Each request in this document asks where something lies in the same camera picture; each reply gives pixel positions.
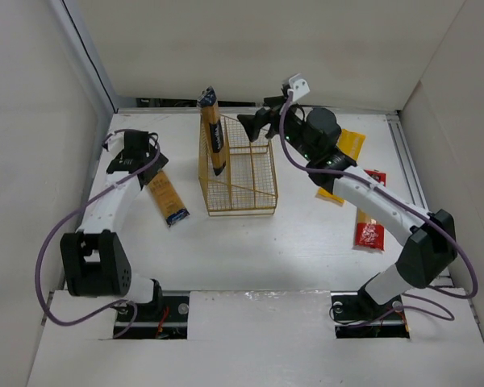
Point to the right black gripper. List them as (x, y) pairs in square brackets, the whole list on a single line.
[(271, 118)]

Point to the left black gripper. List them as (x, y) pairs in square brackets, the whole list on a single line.
[(154, 164)]

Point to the blue label spaghetti bag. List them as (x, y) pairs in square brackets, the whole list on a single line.
[(167, 200)]

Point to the black label spaghetti bag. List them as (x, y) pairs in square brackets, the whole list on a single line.
[(211, 121)]

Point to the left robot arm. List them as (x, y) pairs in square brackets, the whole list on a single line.
[(94, 260)]

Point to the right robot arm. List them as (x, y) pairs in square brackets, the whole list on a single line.
[(425, 236)]

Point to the red spaghetti bag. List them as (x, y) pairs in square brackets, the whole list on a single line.
[(369, 233)]

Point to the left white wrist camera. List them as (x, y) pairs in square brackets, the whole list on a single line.
[(113, 143)]

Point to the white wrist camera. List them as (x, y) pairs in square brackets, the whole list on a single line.
[(113, 143), (295, 87)]

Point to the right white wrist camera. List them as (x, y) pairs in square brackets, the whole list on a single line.
[(295, 87)]

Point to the gold wire basket shelf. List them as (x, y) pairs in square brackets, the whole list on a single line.
[(248, 184)]

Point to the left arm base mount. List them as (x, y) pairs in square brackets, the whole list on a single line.
[(169, 322)]

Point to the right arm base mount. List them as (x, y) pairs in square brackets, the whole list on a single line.
[(352, 321)]

